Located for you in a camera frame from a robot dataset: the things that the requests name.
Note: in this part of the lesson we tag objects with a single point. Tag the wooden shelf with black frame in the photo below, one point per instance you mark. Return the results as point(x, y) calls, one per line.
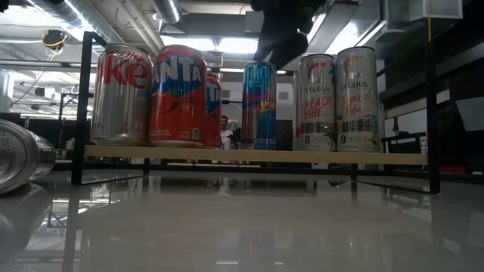
point(246, 155)

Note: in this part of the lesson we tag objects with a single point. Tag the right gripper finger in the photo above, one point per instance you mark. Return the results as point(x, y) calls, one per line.
point(261, 47)
point(289, 53)

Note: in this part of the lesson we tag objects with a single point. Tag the Celsius Peach Vibe can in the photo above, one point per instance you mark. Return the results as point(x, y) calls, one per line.
point(317, 109)

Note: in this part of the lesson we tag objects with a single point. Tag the Celsius Tropical Vibe can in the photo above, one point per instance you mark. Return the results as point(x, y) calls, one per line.
point(357, 106)

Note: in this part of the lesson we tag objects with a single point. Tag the red Fanta can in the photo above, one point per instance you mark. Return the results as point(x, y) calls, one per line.
point(213, 121)
point(177, 106)

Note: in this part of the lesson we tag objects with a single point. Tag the blue silver Red Bull can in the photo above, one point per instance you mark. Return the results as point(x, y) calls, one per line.
point(261, 113)

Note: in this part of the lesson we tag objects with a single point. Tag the silver Celsius can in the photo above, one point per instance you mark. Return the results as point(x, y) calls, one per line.
point(19, 155)

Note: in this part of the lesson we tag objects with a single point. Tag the silver Diet Coke can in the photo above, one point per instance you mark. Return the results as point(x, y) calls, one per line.
point(121, 106)

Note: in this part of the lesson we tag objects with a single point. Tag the white board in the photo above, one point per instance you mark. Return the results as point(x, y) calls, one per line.
point(408, 121)

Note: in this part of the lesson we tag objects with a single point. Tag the black perforated tray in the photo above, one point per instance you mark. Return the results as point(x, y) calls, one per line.
point(404, 143)

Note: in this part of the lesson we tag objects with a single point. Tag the person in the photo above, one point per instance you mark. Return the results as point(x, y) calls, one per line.
point(226, 136)

